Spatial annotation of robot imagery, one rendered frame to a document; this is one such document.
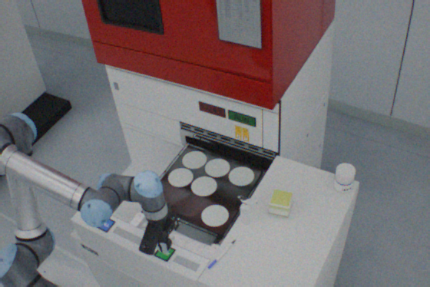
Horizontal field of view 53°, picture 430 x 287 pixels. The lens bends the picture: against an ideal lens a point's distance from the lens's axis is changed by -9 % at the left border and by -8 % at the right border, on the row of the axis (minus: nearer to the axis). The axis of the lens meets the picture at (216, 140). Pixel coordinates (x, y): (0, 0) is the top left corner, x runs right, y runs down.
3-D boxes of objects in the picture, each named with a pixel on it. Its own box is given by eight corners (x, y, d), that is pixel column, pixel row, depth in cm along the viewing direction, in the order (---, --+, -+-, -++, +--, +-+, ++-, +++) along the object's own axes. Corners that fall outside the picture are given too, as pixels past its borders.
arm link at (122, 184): (89, 183, 127) (124, 188, 125) (105, 167, 137) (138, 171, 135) (92, 207, 130) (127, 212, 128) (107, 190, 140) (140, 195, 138)
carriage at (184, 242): (140, 219, 178) (138, 215, 176) (223, 255, 163) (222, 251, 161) (128, 234, 173) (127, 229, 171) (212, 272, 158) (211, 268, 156)
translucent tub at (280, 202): (273, 199, 166) (273, 187, 161) (293, 203, 164) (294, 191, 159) (267, 216, 161) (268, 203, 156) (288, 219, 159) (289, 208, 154)
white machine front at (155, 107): (124, 122, 225) (106, 54, 198) (279, 175, 193) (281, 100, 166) (120, 126, 223) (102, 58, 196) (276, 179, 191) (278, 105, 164)
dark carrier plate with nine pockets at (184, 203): (189, 146, 199) (189, 144, 199) (262, 170, 186) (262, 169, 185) (143, 202, 178) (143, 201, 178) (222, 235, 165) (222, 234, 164)
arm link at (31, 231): (12, 270, 148) (-22, 123, 129) (34, 248, 162) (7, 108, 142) (41, 276, 146) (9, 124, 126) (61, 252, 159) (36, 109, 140)
